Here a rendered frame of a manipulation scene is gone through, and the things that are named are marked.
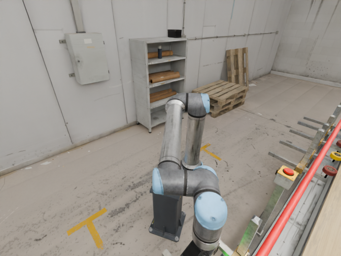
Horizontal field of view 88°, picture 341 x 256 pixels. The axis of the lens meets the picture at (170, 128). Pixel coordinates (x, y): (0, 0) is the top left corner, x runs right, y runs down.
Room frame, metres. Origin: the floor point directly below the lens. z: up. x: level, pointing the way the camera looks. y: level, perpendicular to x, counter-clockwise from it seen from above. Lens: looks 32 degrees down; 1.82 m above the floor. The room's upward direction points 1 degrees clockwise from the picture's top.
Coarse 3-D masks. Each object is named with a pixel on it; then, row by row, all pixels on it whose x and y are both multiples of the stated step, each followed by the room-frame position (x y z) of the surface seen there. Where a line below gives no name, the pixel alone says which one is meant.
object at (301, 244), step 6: (336, 162) 1.30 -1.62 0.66; (336, 168) 1.07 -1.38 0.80; (330, 180) 0.97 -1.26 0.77; (324, 192) 0.88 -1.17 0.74; (324, 198) 0.76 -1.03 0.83; (318, 204) 0.80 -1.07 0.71; (318, 210) 0.68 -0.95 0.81; (312, 216) 0.72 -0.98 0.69; (312, 222) 0.61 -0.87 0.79; (306, 228) 0.64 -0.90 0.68; (312, 228) 0.54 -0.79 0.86; (306, 234) 0.55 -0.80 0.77; (300, 240) 0.57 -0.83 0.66; (306, 240) 0.48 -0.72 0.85; (300, 246) 0.50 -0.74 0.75; (294, 252) 0.51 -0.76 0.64; (300, 252) 0.43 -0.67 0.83
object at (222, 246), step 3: (222, 243) 0.47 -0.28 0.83; (219, 246) 0.45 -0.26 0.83; (222, 246) 0.45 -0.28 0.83; (225, 246) 0.45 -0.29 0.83; (222, 249) 0.44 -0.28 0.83; (225, 249) 0.44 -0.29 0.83; (228, 249) 0.44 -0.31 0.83; (225, 252) 0.43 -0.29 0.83; (228, 252) 0.42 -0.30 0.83; (231, 252) 0.42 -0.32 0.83; (228, 255) 0.41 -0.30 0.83
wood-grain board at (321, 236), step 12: (336, 180) 0.85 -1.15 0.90; (336, 192) 0.75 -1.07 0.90; (324, 204) 0.66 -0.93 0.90; (336, 204) 0.66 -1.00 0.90; (324, 216) 0.58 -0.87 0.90; (336, 216) 0.59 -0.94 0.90; (324, 228) 0.52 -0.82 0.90; (336, 228) 0.52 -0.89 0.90; (312, 240) 0.46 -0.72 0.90; (324, 240) 0.46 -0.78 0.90; (336, 240) 0.46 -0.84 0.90; (312, 252) 0.40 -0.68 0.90; (324, 252) 0.40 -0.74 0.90; (336, 252) 0.40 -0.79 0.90
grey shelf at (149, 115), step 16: (144, 48) 2.76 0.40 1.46; (176, 48) 3.55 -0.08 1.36; (144, 64) 2.78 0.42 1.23; (160, 64) 3.49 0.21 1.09; (176, 64) 3.54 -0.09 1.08; (144, 80) 2.80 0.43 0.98; (176, 80) 3.18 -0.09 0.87; (144, 96) 2.82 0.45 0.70; (144, 112) 2.84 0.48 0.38; (160, 112) 3.34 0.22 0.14
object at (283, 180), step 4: (284, 168) 0.63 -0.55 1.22; (280, 172) 0.60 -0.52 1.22; (284, 172) 0.60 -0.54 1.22; (296, 172) 0.60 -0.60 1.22; (276, 176) 0.60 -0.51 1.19; (280, 176) 0.59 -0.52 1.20; (284, 176) 0.58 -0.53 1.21; (288, 176) 0.57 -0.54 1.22; (292, 176) 0.57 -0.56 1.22; (296, 176) 0.58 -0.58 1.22; (276, 180) 0.59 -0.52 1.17; (280, 180) 0.58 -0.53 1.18; (284, 180) 0.57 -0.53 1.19; (288, 180) 0.56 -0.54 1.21; (292, 180) 0.55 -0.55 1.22; (280, 184) 0.58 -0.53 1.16; (284, 184) 0.57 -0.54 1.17; (288, 184) 0.56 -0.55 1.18; (288, 188) 0.55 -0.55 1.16
